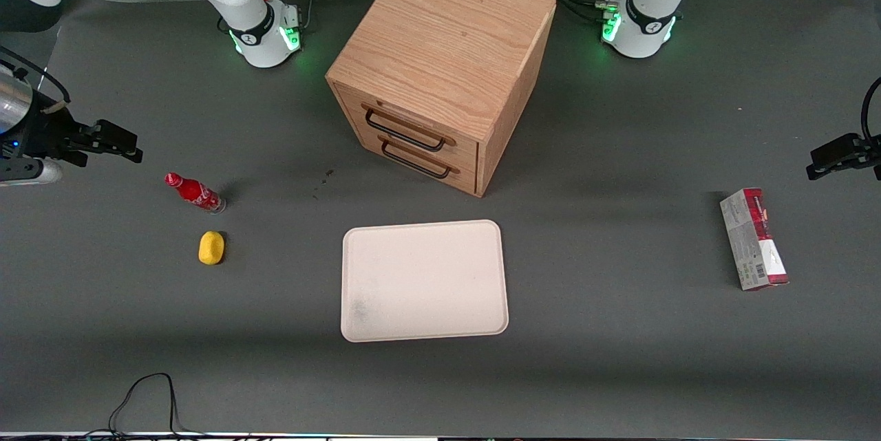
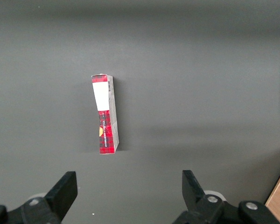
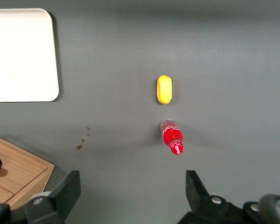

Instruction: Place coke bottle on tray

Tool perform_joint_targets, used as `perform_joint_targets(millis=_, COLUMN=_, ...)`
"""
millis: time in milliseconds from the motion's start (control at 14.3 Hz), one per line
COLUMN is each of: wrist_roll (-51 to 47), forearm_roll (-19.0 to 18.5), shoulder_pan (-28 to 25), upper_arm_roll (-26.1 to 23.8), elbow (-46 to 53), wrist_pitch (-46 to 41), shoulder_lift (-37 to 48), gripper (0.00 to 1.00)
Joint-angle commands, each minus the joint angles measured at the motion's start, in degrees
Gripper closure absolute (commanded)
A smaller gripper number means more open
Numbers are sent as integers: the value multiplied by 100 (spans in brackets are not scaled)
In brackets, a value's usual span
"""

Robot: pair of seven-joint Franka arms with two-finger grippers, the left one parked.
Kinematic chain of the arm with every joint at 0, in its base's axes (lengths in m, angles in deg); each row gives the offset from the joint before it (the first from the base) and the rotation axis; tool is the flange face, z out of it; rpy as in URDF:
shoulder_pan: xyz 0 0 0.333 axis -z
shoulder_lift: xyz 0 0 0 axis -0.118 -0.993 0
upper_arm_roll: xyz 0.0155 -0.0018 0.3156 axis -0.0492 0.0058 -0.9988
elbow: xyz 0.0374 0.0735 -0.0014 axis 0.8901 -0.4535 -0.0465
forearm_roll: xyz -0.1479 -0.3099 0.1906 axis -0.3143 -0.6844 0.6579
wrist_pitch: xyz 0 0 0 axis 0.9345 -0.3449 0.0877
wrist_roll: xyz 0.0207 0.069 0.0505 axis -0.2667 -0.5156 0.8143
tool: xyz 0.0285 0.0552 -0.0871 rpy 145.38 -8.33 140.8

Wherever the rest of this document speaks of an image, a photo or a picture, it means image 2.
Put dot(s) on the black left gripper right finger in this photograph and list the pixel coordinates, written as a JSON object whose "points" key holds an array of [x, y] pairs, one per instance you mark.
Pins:
{"points": [[196, 198]]}

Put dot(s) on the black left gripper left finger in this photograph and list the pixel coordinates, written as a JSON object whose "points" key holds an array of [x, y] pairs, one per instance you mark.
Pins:
{"points": [[58, 198]]}

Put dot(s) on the red tartan shortbread box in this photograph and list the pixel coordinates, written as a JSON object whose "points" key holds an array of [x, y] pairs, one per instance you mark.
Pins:
{"points": [[105, 133]]}

